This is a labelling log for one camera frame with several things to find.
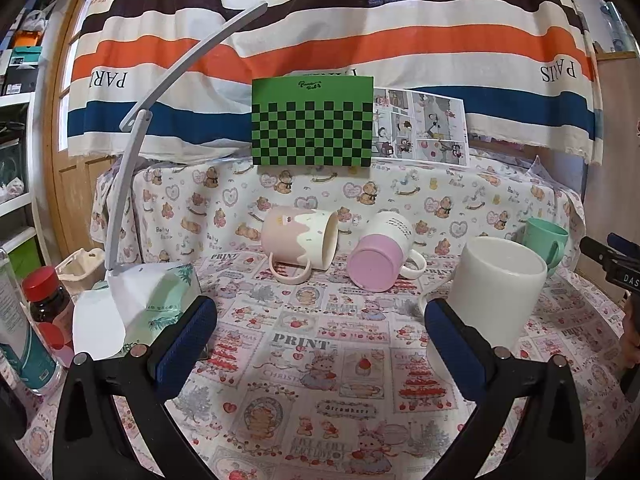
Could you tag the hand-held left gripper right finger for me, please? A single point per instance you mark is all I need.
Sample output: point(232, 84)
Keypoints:
point(452, 352)

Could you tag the red capped bottle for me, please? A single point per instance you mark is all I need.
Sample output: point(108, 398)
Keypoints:
point(47, 310)

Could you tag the white storage shelf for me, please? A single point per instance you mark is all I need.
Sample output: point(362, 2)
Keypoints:
point(17, 125)

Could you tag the pink and cream cup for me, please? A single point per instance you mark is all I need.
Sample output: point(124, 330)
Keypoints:
point(300, 237)

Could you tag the bear printed cloth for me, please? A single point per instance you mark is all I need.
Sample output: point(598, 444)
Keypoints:
point(210, 200)

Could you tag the green patterned tissue box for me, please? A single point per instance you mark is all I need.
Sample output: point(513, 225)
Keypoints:
point(170, 300)

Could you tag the clear bottle with teal label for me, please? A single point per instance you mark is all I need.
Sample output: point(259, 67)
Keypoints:
point(22, 340)

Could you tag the cream paper tray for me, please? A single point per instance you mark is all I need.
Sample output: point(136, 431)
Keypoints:
point(82, 270)

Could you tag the white cup with pink base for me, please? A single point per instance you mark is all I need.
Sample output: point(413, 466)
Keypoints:
point(375, 260)

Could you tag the strawberry printed tablecloth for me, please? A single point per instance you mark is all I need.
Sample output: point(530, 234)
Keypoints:
point(320, 390)

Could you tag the comic print sheet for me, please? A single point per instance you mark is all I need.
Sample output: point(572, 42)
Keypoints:
point(420, 125)

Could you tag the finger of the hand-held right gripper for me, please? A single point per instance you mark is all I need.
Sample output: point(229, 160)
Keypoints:
point(594, 250)

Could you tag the striped blanket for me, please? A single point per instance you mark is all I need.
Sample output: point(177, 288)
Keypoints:
point(325, 20)

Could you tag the wooden door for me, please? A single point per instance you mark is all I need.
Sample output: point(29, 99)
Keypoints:
point(75, 170)

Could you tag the grey desk lamp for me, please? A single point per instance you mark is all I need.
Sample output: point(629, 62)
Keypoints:
point(125, 160)

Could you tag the mint green cup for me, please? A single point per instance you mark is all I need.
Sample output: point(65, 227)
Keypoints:
point(547, 240)

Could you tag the green checkered board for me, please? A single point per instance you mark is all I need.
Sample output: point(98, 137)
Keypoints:
point(312, 122)

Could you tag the white tissue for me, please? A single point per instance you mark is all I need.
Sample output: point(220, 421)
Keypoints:
point(97, 325)

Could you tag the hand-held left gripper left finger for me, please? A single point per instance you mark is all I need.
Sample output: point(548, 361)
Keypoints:
point(185, 350)

